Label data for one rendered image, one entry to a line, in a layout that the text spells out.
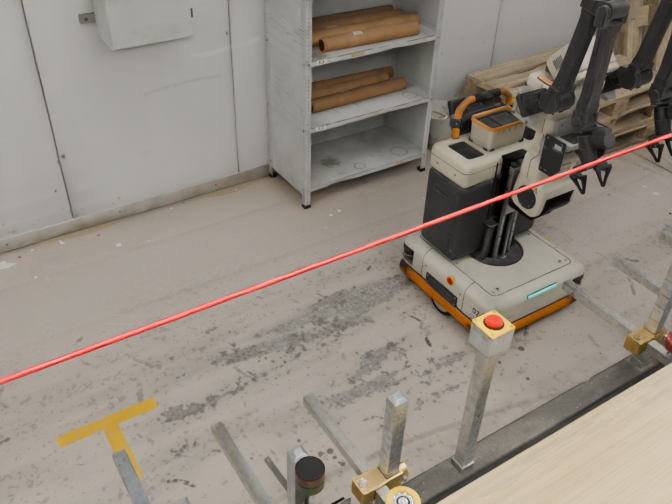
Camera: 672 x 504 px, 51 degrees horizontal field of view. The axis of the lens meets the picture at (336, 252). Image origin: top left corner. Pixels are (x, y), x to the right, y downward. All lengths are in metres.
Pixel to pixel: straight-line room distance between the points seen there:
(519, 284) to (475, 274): 0.20
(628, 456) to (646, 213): 2.85
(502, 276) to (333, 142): 1.70
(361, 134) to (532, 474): 3.24
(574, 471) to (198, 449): 1.58
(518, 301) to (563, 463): 1.52
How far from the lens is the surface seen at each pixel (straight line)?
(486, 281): 3.27
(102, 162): 3.98
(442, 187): 3.20
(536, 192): 3.01
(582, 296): 2.41
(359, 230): 3.97
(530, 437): 2.12
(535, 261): 3.45
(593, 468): 1.84
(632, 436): 1.94
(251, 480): 1.75
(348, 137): 4.62
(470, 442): 1.91
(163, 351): 3.29
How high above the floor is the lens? 2.29
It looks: 37 degrees down
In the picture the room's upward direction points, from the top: 2 degrees clockwise
